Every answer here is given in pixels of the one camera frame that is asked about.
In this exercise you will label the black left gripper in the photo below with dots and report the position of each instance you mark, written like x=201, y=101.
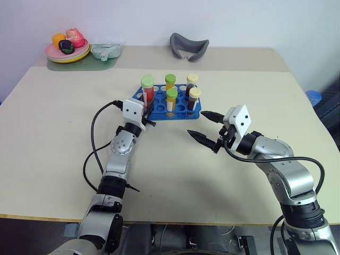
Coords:
x=148, y=122

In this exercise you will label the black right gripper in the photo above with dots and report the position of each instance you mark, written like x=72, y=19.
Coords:
x=225, y=134

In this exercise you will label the orange liquid tube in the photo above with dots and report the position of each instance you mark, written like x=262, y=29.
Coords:
x=171, y=95
x=170, y=79

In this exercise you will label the red liquid tube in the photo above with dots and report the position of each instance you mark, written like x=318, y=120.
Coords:
x=147, y=81

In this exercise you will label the dark liquid tube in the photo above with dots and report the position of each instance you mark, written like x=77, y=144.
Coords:
x=194, y=94
x=192, y=79

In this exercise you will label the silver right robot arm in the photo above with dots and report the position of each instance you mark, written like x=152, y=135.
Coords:
x=287, y=170

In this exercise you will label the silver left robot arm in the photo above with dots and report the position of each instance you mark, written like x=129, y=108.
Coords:
x=117, y=164

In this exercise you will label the blue plastic test tube rack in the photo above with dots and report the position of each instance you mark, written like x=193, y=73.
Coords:
x=159, y=106

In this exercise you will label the green placemat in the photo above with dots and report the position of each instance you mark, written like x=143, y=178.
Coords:
x=98, y=65

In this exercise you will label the grey foam face pad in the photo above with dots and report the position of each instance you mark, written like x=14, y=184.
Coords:
x=178, y=46

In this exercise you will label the yellow plate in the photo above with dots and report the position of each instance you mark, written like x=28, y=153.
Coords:
x=66, y=61

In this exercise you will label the pink toy apple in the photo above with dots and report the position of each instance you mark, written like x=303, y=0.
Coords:
x=75, y=37

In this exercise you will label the black and green toy fruit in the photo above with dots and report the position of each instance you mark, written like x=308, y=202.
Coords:
x=66, y=47

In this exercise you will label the blue bottle cap object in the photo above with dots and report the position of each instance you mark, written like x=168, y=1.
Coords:
x=314, y=97

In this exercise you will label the pink plate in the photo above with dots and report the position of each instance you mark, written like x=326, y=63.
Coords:
x=53, y=51

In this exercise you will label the orange toy fruit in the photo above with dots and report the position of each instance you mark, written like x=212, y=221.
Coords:
x=58, y=38

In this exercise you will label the dark ribbed object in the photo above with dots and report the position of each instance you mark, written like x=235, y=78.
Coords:
x=329, y=109

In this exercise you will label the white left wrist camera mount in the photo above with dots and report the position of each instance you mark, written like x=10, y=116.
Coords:
x=132, y=111

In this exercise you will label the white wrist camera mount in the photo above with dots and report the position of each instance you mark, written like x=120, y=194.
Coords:
x=132, y=111
x=240, y=119

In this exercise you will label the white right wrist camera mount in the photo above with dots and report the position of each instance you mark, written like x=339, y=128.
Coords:
x=240, y=119

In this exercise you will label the black metal bracket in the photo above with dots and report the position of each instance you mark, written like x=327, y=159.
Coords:
x=247, y=244

